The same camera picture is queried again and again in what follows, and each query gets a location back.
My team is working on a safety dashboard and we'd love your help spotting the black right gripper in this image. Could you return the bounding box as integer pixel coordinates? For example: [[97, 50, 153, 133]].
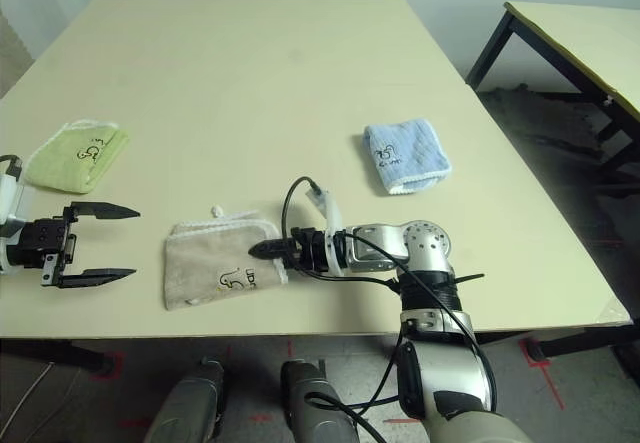
[[248, 226, 334, 274]]

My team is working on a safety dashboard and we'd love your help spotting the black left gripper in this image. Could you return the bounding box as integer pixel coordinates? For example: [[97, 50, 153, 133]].
[[7, 201, 142, 290]]

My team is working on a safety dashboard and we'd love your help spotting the beige towel with white trim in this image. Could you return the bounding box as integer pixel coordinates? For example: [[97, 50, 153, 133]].
[[160, 204, 290, 312]]

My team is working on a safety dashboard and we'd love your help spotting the folded green towel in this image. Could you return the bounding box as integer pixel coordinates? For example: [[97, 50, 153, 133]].
[[23, 119, 131, 195]]

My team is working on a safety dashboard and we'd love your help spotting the folded blue towel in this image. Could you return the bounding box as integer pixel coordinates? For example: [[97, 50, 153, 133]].
[[362, 117, 453, 197]]

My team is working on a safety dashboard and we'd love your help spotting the black table leg bar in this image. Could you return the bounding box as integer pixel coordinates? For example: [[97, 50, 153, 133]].
[[474, 322, 640, 362], [0, 338, 119, 377]]

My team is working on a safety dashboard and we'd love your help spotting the grey robot right leg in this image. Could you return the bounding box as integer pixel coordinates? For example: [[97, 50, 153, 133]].
[[280, 358, 359, 443]]

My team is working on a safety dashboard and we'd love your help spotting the grey robot leg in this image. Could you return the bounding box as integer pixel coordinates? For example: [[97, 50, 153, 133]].
[[280, 358, 359, 443], [144, 356, 229, 443]]

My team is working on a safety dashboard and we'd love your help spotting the grey robot left leg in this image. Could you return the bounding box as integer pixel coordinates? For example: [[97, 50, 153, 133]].
[[144, 356, 229, 443]]

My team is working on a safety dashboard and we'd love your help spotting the black furniture foot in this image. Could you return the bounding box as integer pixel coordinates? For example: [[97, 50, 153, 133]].
[[524, 340, 551, 363]]

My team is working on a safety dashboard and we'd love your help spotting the side table with black legs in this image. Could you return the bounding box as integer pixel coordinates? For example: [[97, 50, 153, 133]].
[[464, 1, 640, 184]]

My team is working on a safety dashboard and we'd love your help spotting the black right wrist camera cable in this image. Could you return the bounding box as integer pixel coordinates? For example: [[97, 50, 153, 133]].
[[279, 176, 501, 414]]

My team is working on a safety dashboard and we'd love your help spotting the thin white wire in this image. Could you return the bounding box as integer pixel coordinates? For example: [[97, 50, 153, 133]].
[[7, 362, 56, 443]]

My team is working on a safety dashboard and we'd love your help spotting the thin black cable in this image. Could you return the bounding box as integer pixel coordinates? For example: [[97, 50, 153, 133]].
[[304, 330, 406, 443]]

